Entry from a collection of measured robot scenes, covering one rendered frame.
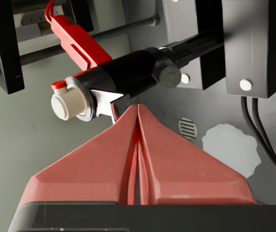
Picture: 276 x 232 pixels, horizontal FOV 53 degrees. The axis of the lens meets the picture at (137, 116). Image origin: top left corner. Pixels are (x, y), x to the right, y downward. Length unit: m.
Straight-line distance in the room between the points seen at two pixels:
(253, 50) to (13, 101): 0.34
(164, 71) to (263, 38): 0.10
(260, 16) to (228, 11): 0.03
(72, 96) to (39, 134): 0.32
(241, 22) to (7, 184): 0.39
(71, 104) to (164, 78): 0.06
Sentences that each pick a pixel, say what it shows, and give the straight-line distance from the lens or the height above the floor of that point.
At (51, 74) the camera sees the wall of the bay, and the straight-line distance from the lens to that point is 0.47.
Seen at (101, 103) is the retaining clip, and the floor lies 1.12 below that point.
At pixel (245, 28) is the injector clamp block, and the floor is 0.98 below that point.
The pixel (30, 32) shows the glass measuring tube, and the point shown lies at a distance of 0.42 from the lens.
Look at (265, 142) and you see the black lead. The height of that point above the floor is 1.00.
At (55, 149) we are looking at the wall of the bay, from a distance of 0.50.
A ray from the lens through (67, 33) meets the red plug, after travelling 0.20.
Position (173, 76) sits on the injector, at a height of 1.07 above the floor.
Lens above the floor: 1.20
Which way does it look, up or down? 36 degrees down
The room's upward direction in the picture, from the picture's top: 120 degrees counter-clockwise
